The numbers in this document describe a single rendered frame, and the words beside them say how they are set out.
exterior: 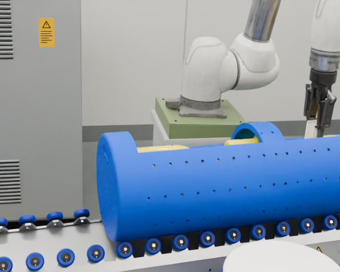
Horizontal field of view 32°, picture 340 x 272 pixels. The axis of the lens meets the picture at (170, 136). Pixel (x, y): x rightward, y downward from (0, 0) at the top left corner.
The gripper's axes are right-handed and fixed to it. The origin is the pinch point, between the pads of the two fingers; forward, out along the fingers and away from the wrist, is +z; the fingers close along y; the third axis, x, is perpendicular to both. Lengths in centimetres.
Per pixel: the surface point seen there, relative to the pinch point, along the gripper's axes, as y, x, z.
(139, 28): -270, 20, 29
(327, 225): 17.0, -2.2, 20.7
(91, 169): -229, -23, 118
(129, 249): 16, -60, 20
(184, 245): 17, -45, 21
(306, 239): 17.2, -8.5, 24.5
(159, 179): 18, -53, 0
